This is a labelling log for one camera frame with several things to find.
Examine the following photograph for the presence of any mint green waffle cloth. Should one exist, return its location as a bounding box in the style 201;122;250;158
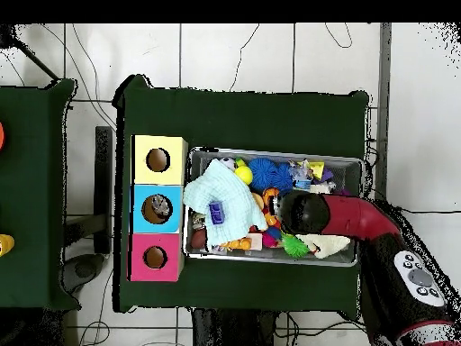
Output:
182;158;268;251

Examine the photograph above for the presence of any dark green table cloth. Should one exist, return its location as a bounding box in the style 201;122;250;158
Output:
112;74;370;314
0;77;82;312

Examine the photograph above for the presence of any black power cable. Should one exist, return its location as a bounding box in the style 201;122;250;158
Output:
395;205;461;215

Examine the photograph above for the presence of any silver wire mesh bin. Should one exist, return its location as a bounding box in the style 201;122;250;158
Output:
182;146;365;269

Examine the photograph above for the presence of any blue plastic building block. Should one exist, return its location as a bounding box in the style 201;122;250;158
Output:
207;200;226;226

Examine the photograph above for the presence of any blue spiky rubber ball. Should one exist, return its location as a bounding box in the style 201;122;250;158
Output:
247;157;278;191
274;162;295;194

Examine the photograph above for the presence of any yellow wedge block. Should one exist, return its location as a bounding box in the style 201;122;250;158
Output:
308;160;325;180

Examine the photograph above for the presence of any black rod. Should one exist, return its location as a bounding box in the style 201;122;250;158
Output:
12;37;61;82

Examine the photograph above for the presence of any yellow tennis ball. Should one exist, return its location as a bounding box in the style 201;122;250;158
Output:
233;164;254;186

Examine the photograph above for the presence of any wooden box with three holes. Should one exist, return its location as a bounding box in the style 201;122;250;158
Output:
127;134;189;283

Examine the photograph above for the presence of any cream waffle cloth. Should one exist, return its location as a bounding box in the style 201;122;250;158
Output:
293;182;352;260

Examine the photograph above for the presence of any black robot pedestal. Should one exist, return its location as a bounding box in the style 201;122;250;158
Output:
190;307;278;346

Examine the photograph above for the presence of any grey metal post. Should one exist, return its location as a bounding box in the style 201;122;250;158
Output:
374;23;393;201

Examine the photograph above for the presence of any small orange basketball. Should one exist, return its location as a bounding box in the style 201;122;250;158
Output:
261;187;281;209

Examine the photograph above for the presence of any yellow toy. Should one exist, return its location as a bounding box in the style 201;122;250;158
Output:
0;233;16;258

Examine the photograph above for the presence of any clear packet with blue print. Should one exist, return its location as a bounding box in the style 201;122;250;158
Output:
287;166;313;192

